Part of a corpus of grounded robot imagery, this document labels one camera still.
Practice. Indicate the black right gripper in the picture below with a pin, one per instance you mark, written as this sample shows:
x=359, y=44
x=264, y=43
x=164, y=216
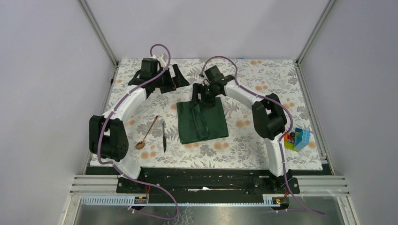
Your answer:
x=196, y=88

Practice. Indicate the black table knife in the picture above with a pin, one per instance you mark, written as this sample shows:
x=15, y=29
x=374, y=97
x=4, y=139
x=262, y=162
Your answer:
x=164, y=140

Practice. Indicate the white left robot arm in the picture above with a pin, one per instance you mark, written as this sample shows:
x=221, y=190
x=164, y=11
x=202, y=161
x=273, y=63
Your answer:
x=107, y=135

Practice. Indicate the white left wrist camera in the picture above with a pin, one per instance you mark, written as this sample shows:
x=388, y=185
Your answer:
x=161, y=59

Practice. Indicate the copper spoon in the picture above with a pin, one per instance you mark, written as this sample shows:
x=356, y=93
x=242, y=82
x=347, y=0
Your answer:
x=141, y=144

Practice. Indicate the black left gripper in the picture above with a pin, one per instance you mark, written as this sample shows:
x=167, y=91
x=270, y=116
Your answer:
x=178, y=81

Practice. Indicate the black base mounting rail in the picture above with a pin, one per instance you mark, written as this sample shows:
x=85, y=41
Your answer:
x=162, y=185

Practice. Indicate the dark green cloth napkin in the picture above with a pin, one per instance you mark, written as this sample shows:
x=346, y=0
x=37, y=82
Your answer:
x=197, y=124

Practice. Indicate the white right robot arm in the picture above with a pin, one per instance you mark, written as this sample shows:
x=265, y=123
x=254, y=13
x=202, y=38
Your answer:
x=269, y=119

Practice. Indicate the colourful toy block stack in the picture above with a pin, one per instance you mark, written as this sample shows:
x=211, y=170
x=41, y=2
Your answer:
x=297, y=139

